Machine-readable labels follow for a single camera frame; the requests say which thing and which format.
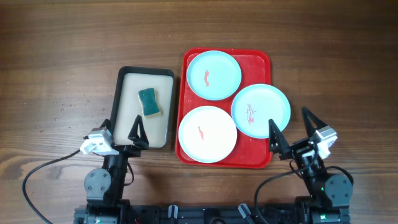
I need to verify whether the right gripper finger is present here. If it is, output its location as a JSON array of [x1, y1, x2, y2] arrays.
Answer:
[[269, 119, 290, 154], [302, 106, 327, 137]]

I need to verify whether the green and yellow sponge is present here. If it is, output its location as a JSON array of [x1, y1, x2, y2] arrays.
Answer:
[[138, 88, 161, 119]]

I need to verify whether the light blue plate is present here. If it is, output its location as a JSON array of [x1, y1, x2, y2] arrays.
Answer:
[[186, 50, 242, 101], [231, 84, 291, 139]]

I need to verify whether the white plate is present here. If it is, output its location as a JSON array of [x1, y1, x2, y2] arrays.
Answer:
[[178, 106, 238, 164]]

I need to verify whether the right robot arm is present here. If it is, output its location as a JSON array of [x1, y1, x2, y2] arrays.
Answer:
[[269, 107, 354, 209]]

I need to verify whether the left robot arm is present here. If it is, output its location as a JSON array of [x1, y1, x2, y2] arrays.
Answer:
[[80, 115, 149, 207]]

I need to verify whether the black tray with soapy water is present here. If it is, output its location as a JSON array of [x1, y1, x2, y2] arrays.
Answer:
[[109, 66, 174, 148]]

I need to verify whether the red plastic tray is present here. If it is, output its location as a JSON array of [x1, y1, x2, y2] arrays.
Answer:
[[177, 47, 272, 169]]

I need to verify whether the right black cable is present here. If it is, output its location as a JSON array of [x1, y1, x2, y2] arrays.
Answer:
[[254, 149, 354, 218]]

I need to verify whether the black cable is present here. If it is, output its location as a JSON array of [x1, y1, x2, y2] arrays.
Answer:
[[254, 149, 354, 218], [22, 149, 82, 224]]

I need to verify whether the left black cable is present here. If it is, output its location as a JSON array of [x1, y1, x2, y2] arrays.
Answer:
[[22, 149, 82, 224]]

